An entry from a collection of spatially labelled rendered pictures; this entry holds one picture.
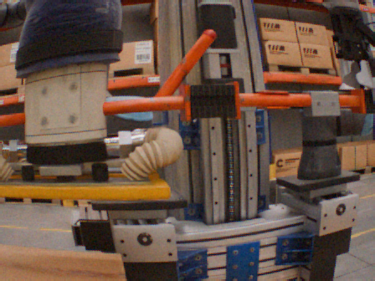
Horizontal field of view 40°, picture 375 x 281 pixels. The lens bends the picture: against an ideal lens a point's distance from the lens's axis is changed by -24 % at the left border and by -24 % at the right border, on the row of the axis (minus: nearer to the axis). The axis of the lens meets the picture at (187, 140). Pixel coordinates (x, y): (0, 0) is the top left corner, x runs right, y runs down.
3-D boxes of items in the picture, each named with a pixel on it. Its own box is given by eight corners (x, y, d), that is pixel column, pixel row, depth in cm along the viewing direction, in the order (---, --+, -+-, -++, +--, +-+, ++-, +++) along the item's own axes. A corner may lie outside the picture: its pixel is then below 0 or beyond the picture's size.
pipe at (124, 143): (-15, 176, 88) (-18, 144, 88) (5, 164, 113) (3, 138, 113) (168, 172, 92) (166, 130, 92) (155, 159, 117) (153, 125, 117)
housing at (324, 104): (312, 116, 104) (310, 90, 104) (303, 115, 111) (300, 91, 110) (341, 115, 105) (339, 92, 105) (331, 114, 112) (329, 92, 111)
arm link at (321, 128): (302, 139, 167) (298, 89, 166) (340, 136, 163) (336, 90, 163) (300, 141, 155) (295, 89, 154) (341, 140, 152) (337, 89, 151)
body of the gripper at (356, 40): (336, 61, 112) (325, 10, 112) (364, 64, 113) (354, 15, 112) (346, 59, 105) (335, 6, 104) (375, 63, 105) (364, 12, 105)
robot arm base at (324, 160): (290, 176, 166) (290, 140, 166) (331, 170, 169) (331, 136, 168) (305, 181, 151) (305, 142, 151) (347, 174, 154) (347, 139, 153)
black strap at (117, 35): (6, 67, 89) (8, 46, 89) (23, 74, 112) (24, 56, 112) (124, 45, 92) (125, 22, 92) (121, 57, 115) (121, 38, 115)
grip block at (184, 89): (187, 122, 100) (184, 83, 100) (179, 120, 110) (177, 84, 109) (242, 119, 101) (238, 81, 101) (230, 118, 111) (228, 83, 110)
